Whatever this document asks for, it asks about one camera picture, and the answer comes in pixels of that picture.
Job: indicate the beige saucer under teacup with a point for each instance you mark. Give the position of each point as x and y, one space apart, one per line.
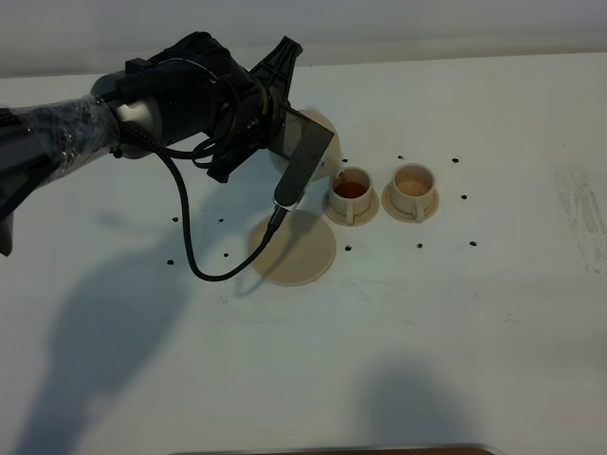
351 212
403 216

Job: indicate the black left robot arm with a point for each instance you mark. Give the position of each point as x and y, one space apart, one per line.
192 100

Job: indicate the beige ceramic teapot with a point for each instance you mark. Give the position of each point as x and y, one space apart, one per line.
331 158

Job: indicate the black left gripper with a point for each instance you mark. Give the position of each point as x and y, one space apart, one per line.
262 113

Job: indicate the beige round teapot saucer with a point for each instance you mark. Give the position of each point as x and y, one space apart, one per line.
300 251

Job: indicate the beige teacup far right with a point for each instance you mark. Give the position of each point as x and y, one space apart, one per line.
413 191

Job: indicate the beige teacup near teapot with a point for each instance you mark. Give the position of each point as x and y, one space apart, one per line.
351 182

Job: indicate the beige saucer under far teacup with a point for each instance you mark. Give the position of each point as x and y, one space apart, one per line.
403 216

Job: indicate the beige saucer under near teacup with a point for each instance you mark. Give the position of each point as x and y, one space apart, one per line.
351 212

